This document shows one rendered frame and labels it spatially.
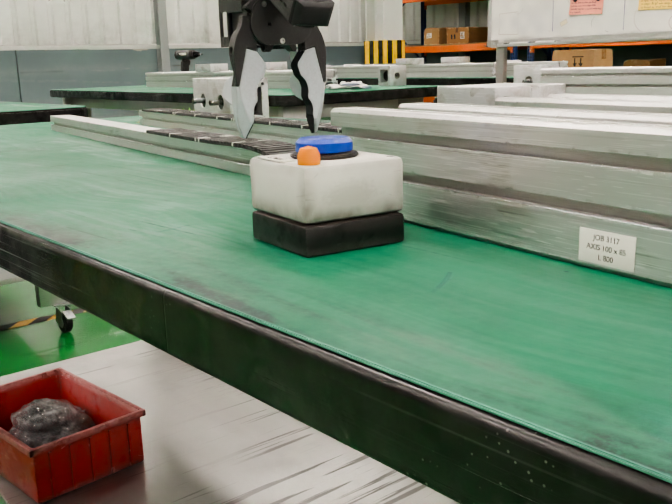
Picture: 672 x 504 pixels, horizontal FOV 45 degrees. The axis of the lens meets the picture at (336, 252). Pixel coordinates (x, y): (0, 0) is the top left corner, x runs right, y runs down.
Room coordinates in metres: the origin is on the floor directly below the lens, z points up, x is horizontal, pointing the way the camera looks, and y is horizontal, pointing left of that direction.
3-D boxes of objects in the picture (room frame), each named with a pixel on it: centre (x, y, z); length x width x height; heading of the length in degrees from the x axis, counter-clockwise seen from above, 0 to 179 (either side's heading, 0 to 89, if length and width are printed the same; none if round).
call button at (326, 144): (0.57, 0.01, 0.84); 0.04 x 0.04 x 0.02
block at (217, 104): (1.74, 0.21, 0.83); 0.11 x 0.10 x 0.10; 123
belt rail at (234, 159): (1.32, 0.32, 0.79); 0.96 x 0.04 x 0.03; 32
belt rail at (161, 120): (1.42, 0.15, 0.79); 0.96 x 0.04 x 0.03; 32
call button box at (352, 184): (0.57, 0.00, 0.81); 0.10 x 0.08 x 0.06; 122
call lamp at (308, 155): (0.53, 0.02, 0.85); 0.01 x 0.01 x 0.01
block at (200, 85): (1.85, 0.26, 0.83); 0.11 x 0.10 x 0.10; 121
